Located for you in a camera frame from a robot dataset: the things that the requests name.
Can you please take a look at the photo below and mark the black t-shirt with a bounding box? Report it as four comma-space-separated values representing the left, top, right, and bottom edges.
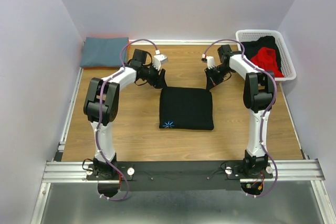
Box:
159, 87, 214, 131

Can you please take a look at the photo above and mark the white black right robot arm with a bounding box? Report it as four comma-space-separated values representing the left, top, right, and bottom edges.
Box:
202, 45, 277, 177

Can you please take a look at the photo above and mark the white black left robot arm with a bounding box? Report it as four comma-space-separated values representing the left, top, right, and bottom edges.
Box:
83, 49, 168, 180

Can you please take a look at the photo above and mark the black garment in basket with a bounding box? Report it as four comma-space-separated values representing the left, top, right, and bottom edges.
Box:
242, 36, 281, 71

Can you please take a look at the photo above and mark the red t-shirt in basket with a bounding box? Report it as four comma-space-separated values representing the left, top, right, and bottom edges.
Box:
250, 47, 284, 78

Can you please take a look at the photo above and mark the folded blue t-shirt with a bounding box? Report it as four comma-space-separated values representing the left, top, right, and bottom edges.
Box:
79, 37, 129, 69

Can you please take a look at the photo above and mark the white plastic laundry basket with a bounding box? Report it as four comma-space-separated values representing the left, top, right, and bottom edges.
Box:
235, 29, 297, 83

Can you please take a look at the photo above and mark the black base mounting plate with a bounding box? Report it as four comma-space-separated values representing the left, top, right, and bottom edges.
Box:
82, 159, 274, 199

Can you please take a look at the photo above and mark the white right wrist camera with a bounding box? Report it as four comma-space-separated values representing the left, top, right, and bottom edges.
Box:
201, 54, 216, 69

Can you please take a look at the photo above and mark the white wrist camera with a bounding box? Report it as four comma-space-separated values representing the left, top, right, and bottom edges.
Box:
152, 50, 168, 71
201, 54, 216, 69

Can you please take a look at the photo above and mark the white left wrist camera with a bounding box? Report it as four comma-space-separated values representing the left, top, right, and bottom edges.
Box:
152, 50, 168, 71

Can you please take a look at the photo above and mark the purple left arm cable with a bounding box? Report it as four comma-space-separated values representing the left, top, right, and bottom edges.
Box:
94, 39, 161, 202

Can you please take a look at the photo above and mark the aluminium frame rail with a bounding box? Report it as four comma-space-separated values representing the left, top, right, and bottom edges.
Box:
33, 69, 335, 223

